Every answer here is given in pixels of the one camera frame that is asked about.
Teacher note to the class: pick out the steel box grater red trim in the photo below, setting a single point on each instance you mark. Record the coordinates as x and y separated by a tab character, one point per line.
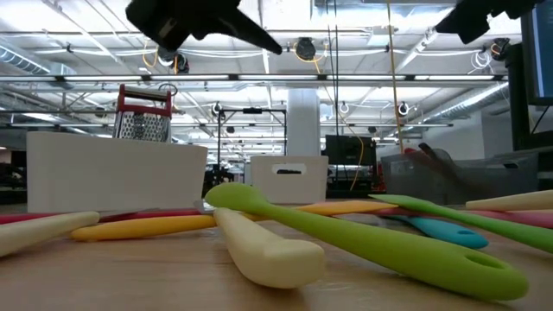
142	127

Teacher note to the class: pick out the pink silicone spatula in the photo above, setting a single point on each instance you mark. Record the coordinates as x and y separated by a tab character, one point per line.
531	218

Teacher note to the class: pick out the black aluminium table frame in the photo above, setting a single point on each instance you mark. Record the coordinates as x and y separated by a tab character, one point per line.
229	193

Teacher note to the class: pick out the red silicone spatula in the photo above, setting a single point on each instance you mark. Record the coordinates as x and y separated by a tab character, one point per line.
151	214

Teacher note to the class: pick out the grey translucent plastic bin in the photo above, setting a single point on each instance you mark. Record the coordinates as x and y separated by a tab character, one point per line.
497	181

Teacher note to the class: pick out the black background rig frame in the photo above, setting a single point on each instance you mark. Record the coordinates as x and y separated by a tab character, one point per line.
252	111

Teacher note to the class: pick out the black computer monitor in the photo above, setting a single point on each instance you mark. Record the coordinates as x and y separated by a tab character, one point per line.
540	56

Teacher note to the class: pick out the green silicone spatula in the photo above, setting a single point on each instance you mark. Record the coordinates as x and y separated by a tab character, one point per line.
497	226

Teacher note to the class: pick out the white plastic bin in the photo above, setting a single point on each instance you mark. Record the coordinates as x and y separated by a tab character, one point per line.
116	173
289	190

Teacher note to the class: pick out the yellow silicone spatula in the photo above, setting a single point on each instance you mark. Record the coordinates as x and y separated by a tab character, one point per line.
142	227

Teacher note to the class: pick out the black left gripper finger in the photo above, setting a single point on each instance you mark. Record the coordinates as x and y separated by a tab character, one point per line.
246	30

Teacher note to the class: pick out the blue silicone spoon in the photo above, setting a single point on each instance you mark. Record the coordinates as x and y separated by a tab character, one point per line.
449	235

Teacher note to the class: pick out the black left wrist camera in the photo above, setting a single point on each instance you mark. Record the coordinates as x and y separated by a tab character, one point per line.
164	30

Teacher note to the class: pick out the white building pillar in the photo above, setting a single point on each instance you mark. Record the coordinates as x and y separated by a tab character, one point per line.
303	125

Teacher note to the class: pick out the black equipment box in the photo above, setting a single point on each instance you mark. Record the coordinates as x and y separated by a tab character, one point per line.
345	150

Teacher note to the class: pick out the green silicone spoon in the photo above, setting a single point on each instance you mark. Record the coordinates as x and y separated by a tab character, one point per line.
389	250

